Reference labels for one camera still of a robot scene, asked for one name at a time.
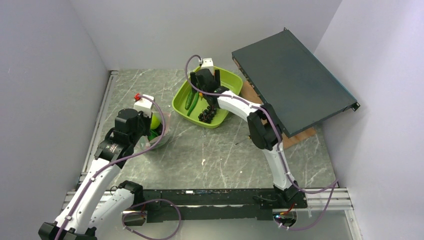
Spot green plastic tray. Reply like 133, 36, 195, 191
171, 66, 243, 129

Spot white green toy leek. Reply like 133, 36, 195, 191
147, 128, 162, 142

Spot clear zip top bag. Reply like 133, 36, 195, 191
139, 111, 171, 150

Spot green toy apple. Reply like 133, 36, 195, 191
150, 113, 162, 130

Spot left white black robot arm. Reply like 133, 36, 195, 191
38, 107, 153, 240

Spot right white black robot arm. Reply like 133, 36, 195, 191
186, 68, 305, 208

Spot green toy cucumber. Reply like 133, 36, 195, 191
184, 90, 196, 110

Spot brown wooden board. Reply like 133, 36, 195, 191
240, 80, 317, 150

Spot black toy grapes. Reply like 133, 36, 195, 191
198, 105, 217, 124

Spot dark rack server chassis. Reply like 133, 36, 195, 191
231, 28, 360, 138

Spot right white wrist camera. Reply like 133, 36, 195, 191
200, 57, 215, 76

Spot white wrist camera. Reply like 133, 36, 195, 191
133, 93, 155, 118
200, 57, 215, 76

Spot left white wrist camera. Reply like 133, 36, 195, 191
133, 93, 155, 118

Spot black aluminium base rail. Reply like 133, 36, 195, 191
61, 188, 354, 229

